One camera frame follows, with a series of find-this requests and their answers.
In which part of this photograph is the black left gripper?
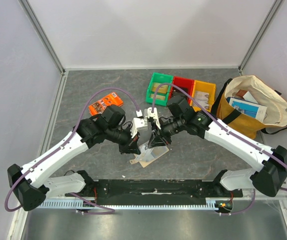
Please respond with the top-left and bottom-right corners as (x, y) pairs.
(106, 124), (141, 155)

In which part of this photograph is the beige card holder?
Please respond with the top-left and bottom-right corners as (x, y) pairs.
(129, 144), (169, 168)

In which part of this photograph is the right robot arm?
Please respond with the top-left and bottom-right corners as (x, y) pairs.
(144, 96), (287, 197)

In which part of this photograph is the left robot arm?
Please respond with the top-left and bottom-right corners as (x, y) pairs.
(7, 105), (143, 211)

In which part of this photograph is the gold card in green bin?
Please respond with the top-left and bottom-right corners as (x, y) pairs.
(151, 82), (169, 94)

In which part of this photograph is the white vip card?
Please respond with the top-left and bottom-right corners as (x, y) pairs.
(194, 91), (210, 101)
(194, 99), (211, 111)

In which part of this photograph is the green plastic bin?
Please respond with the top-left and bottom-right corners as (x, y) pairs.
(145, 72), (174, 107)

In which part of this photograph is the orange snack box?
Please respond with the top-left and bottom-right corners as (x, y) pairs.
(88, 92), (124, 116)

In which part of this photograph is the red plastic bin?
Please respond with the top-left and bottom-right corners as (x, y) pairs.
(168, 76), (196, 105)

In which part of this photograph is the yellow plastic bin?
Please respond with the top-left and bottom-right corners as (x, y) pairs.
(191, 80), (216, 112)

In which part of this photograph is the yellow canvas tote bag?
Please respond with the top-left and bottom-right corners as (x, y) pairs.
(211, 75), (287, 139)

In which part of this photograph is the brown box in bag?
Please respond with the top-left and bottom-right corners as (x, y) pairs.
(235, 89), (247, 99)

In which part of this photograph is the blue white box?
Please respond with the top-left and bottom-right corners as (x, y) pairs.
(226, 97), (267, 122)

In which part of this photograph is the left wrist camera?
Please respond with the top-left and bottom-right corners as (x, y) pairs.
(130, 117), (148, 139)

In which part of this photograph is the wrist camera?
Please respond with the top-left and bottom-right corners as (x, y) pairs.
(130, 117), (148, 139)
(143, 107), (161, 130)

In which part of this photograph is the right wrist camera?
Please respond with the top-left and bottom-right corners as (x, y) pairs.
(143, 107), (161, 130)

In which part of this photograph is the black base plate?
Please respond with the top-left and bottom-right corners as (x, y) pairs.
(78, 179), (243, 205)

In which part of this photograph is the white slotted cable duct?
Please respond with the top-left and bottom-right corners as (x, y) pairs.
(38, 198), (219, 211)

